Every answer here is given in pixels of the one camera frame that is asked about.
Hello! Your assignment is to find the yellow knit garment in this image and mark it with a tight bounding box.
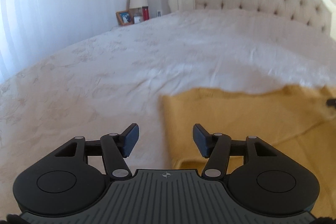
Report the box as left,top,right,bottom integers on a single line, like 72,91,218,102
162,85,335,217

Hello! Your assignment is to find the white embroidered bedspread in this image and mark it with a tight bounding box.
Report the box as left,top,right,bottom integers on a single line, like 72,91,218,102
1,9,335,217

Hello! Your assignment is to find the white sheer curtain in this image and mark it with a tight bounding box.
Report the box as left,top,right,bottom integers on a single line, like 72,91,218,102
0,0,132,83

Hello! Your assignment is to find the red bottle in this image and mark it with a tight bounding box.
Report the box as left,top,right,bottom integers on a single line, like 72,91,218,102
142,6,150,21

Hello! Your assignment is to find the white table lamp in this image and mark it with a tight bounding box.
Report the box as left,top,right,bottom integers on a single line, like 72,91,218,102
129,0,148,15

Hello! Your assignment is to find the wooden picture frame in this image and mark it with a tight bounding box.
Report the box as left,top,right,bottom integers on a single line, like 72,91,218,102
116,10,133,26

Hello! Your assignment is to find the small white picture frame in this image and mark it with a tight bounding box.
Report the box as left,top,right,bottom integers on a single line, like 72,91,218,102
133,15,143,24

